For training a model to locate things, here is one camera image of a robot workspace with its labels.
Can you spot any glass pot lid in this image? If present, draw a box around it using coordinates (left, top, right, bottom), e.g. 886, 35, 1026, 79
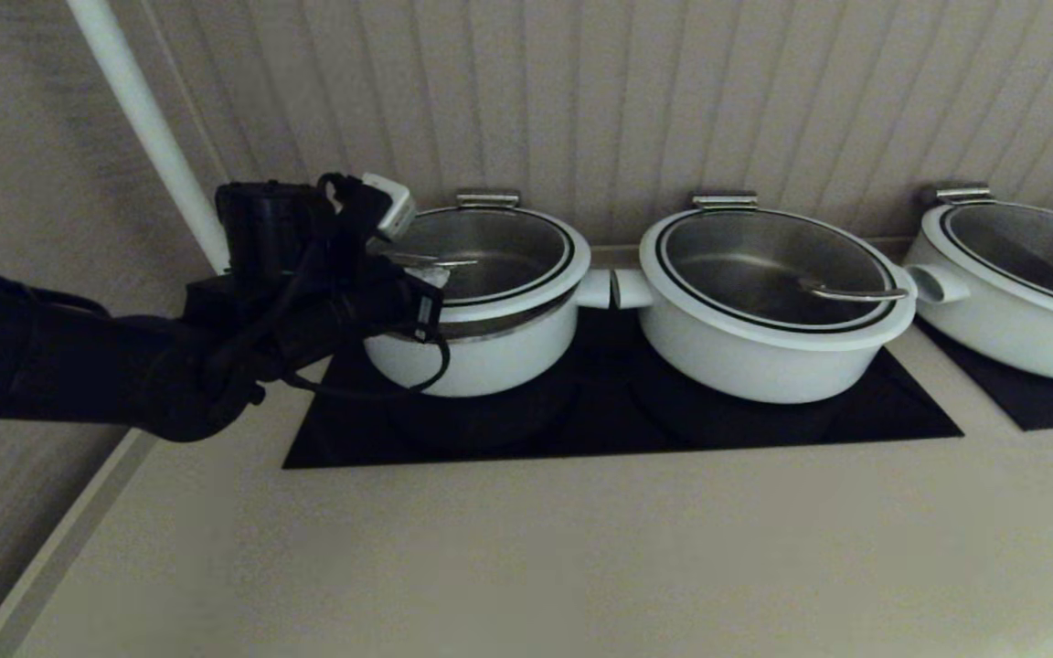
367, 189, 592, 323

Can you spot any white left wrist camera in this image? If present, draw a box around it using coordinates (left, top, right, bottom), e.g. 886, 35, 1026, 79
360, 174, 418, 241

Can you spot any white round pole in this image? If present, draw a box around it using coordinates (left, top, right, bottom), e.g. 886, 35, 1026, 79
68, 0, 233, 275

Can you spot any white pot steel interior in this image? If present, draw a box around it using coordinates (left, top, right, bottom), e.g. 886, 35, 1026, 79
362, 270, 614, 398
906, 228, 1053, 383
613, 263, 971, 405

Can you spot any small black glass hob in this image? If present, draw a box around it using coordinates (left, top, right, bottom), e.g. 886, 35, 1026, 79
915, 315, 1053, 432

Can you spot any large black glass hob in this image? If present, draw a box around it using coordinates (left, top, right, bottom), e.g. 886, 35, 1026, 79
282, 306, 964, 470

